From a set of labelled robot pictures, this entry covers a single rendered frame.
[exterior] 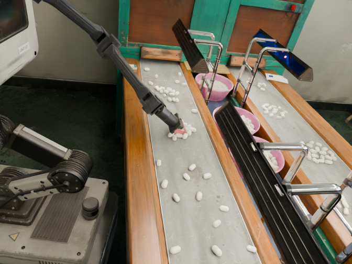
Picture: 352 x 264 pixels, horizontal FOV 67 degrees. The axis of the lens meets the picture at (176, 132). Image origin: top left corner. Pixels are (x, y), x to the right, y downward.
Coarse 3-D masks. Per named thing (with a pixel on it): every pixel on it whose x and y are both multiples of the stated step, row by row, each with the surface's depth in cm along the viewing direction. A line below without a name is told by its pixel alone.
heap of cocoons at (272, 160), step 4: (264, 152) 133; (268, 152) 132; (268, 156) 130; (272, 156) 131; (268, 160) 128; (272, 160) 129; (276, 160) 128; (272, 164) 126; (276, 164) 127; (276, 168) 125
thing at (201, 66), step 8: (176, 24) 164; (176, 32) 158; (184, 40) 143; (192, 40) 135; (184, 48) 138; (192, 48) 131; (192, 56) 127; (200, 56) 121; (192, 64) 123; (200, 64) 120; (200, 72) 122; (208, 72) 123
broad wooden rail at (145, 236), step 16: (128, 96) 149; (128, 112) 137; (144, 112) 140; (128, 128) 126; (144, 128) 128; (128, 144) 117; (144, 144) 119; (128, 160) 109; (144, 160) 111; (128, 176) 103; (144, 176) 104; (128, 192) 97; (144, 192) 98; (128, 208) 91; (144, 208) 92; (160, 208) 96; (128, 224) 87; (144, 224) 87; (160, 224) 90; (128, 240) 83; (144, 240) 83; (160, 240) 84; (128, 256) 82; (144, 256) 79; (160, 256) 80
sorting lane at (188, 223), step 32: (160, 64) 197; (160, 96) 160; (160, 128) 134; (192, 160) 119; (160, 192) 102; (192, 192) 104; (224, 192) 107; (192, 224) 93; (224, 224) 95; (192, 256) 84; (224, 256) 85; (256, 256) 87
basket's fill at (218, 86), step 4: (200, 80) 188; (208, 80) 190; (204, 84) 184; (216, 84) 186; (220, 84) 187; (224, 84) 189; (212, 88) 181; (216, 88) 181; (220, 88) 183; (224, 88) 184
